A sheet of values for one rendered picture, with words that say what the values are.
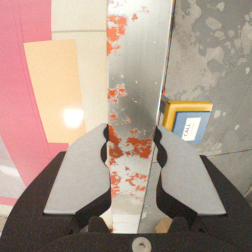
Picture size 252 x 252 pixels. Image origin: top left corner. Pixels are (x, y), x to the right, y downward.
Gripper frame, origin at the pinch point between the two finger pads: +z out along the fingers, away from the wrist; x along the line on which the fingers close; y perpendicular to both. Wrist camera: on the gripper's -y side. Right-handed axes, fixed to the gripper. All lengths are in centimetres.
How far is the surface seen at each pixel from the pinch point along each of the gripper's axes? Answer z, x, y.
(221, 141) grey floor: 138, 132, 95
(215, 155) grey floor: 139, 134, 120
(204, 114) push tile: 21.2, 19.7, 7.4
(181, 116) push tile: 20.1, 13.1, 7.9
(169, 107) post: 21.5, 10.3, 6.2
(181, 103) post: 22.1, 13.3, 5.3
